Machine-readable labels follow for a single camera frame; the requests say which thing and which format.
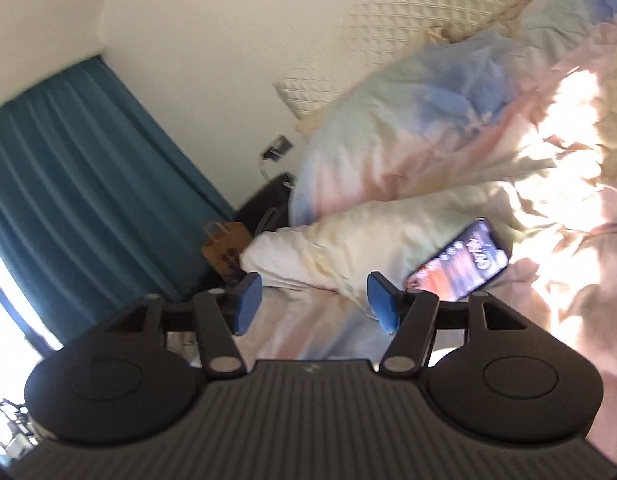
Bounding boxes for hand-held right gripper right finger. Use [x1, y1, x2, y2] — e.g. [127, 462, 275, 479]
[367, 271, 529, 377]

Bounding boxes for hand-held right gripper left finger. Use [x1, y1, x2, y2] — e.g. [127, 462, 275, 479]
[106, 272, 263, 380]

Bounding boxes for brown paper bag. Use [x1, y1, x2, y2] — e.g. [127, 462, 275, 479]
[201, 220, 254, 287]

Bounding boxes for black smartphone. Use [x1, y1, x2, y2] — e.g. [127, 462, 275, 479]
[405, 216, 512, 304]

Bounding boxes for black nightstand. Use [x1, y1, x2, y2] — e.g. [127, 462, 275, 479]
[236, 172, 296, 237]

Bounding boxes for pastel tie-dye duvet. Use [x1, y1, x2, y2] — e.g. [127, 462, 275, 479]
[237, 35, 617, 463]

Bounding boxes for blue curtain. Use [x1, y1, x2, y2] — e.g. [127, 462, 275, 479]
[0, 55, 236, 352]

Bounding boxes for window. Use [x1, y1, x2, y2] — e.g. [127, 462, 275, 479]
[0, 245, 64, 357]

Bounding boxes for cream frilled pillow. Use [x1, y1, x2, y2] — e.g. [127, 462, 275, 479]
[424, 20, 471, 46]

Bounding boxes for cream quilted headboard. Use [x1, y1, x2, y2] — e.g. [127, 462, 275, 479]
[273, 0, 569, 121]

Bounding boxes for white charging cable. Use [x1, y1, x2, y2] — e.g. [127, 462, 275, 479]
[261, 157, 295, 192]

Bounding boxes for wall socket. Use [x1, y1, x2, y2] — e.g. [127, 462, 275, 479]
[260, 135, 293, 161]

